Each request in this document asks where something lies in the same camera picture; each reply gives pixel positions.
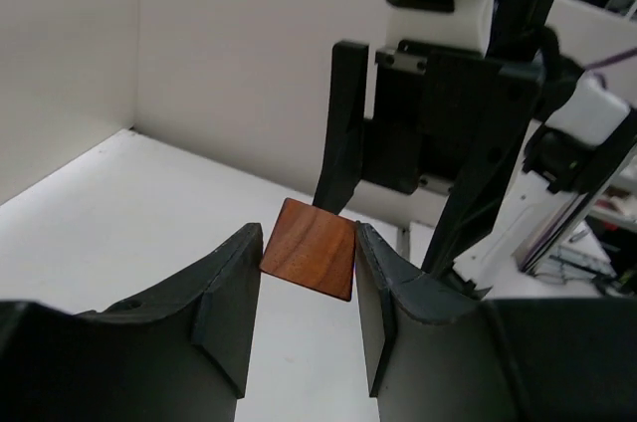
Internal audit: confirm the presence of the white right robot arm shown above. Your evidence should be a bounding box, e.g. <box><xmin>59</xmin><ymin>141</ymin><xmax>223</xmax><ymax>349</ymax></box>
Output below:
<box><xmin>314</xmin><ymin>0</ymin><xmax>636</xmax><ymax>298</ymax></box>

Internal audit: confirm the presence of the red-brown wooden triangle block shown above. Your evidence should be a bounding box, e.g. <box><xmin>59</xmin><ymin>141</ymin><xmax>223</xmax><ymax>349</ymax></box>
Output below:
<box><xmin>260</xmin><ymin>198</ymin><xmax>356</xmax><ymax>302</ymax></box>

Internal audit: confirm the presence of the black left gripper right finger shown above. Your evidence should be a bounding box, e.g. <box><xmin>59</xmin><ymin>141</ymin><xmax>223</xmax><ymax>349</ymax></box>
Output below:
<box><xmin>355</xmin><ymin>224</ymin><xmax>636</xmax><ymax>421</ymax></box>

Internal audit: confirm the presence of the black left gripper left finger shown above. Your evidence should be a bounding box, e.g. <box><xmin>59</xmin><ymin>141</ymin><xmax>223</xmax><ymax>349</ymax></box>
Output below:
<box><xmin>1</xmin><ymin>223</ymin><xmax>263</xmax><ymax>421</ymax></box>

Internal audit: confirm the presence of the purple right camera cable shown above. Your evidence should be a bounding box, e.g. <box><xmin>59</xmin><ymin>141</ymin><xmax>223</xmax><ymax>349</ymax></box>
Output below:
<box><xmin>584</xmin><ymin>46</ymin><xmax>637</xmax><ymax>83</ymax></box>

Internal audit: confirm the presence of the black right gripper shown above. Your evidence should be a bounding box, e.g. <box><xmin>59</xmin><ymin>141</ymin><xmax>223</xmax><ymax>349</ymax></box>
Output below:
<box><xmin>313</xmin><ymin>40</ymin><xmax>542</xmax><ymax>276</ymax></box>

